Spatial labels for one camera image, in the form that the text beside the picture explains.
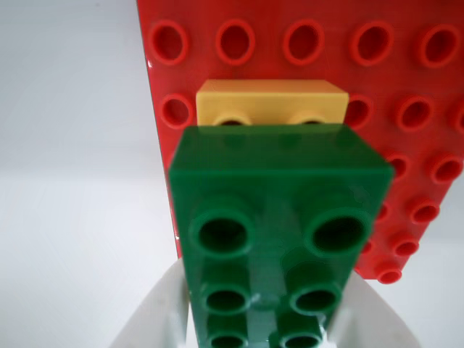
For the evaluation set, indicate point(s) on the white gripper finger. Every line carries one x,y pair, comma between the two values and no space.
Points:
163,315
373,322

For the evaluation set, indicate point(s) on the green lego brick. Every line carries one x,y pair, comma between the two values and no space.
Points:
275,174

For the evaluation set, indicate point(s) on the yellow lego brick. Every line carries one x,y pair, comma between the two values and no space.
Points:
272,101

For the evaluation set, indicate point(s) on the red lego baseplate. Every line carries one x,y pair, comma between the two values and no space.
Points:
275,61

